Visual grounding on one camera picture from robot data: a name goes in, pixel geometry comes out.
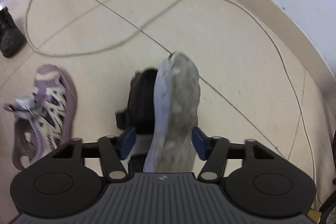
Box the black sandal white sole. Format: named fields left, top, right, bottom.
left=115, top=51, right=201, bottom=175

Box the black ankle boot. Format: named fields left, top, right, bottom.
left=0, top=6, right=27, bottom=58

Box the bicycle wheel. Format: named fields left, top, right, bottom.
left=319, top=195, right=336, bottom=224

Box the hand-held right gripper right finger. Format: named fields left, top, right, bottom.
left=192, top=126, right=285, bottom=182

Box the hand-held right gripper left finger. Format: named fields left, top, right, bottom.
left=52, top=126, right=136, bottom=182

